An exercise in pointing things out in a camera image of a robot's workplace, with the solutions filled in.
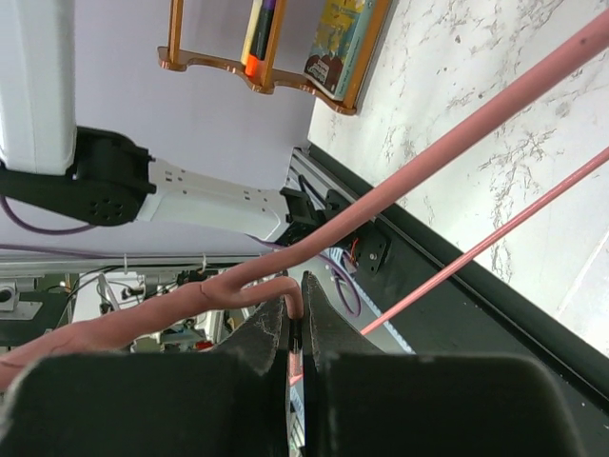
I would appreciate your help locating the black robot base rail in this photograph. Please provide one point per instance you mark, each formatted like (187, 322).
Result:
(476, 312)

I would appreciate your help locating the yellow illustrated book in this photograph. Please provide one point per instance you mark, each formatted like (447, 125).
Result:
(337, 44)

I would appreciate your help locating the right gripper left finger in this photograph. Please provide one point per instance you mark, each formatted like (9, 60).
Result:
(227, 401)

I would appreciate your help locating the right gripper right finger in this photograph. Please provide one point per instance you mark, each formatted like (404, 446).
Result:
(361, 401)

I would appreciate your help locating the purple black highlighter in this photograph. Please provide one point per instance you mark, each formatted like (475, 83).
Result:
(263, 28)

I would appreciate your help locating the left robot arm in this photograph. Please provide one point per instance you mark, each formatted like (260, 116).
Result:
(99, 177)

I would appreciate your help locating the pale yellow highlighter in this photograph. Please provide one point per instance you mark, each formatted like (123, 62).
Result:
(250, 29)

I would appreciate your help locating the orange highlighter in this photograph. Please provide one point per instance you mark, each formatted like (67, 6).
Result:
(254, 67)

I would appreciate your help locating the pink hanger of camouflage trousers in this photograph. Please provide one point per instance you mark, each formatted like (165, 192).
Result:
(260, 279)

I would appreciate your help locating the wooden desk organizer shelf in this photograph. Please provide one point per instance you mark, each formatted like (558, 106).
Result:
(173, 57)

